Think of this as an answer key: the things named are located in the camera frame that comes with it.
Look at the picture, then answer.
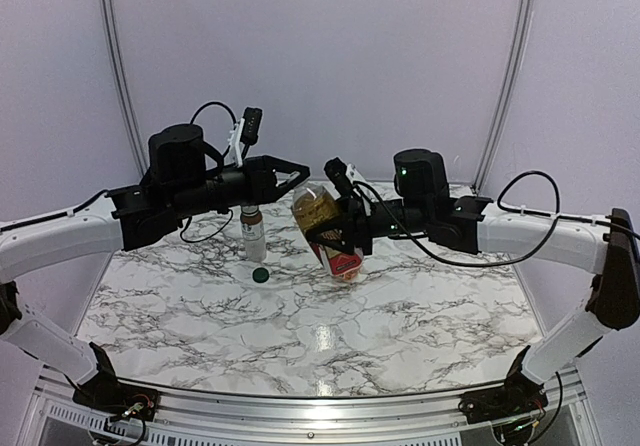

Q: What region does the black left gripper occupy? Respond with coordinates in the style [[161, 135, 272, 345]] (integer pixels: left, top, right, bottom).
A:
[[168, 152, 308, 218]]

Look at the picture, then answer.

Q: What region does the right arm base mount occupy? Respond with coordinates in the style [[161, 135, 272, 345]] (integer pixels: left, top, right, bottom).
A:
[[458, 346, 548, 424]]

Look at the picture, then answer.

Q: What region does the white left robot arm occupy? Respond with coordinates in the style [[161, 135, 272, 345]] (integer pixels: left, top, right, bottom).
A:
[[1, 120, 310, 411]]

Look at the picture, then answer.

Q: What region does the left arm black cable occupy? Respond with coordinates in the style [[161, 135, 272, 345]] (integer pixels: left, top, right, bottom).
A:
[[179, 100, 241, 244]]

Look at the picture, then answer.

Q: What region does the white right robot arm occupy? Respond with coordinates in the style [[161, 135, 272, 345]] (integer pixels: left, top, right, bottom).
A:
[[305, 149, 639, 414]]

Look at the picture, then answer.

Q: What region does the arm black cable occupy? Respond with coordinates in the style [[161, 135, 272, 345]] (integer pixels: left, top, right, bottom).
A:
[[179, 100, 241, 244], [354, 169, 640, 267]]

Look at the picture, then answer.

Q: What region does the aluminium table front rail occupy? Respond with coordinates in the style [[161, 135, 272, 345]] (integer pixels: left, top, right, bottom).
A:
[[17, 367, 601, 445]]

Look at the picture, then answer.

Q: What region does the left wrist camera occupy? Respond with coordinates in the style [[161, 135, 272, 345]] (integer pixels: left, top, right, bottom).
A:
[[228, 107, 263, 167]]

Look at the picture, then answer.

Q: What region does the left aluminium frame post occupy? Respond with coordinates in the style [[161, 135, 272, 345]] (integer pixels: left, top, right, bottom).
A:
[[98, 0, 148, 177]]

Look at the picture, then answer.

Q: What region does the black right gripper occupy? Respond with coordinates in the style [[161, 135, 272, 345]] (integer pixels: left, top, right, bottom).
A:
[[308, 193, 433, 254]]

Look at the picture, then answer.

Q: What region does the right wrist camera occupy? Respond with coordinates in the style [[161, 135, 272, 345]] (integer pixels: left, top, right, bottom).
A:
[[324, 157, 374, 203]]

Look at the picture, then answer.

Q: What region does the aluminium frame post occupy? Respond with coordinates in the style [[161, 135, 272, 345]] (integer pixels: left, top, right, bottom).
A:
[[98, 0, 148, 177], [472, 0, 535, 192]]

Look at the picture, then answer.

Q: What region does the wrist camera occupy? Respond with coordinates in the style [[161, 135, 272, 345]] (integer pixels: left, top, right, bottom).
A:
[[228, 107, 263, 167], [324, 157, 374, 203]]

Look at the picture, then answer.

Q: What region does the dark green bottle cap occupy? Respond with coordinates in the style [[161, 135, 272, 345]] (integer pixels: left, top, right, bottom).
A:
[[252, 267, 270, 284]]

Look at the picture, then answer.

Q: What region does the tea bottle red label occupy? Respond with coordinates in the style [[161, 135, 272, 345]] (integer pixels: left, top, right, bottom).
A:
[[290, 181, 365, 284]]

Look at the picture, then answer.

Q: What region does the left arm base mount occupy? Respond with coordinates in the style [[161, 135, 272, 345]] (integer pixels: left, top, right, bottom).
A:
[[67, 342, 159, 421]]

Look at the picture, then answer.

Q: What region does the right aluminium frame post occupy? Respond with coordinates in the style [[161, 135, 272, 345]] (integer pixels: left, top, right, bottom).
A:
[[472, 0, 535, 192]]

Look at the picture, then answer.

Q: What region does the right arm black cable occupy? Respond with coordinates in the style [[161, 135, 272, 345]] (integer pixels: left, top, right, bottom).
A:
[[354, 169, 640, 267]]

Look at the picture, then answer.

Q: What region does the coffee bottle white label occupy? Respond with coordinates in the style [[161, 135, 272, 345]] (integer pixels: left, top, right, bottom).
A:
[[240, 205, 266, 263]]

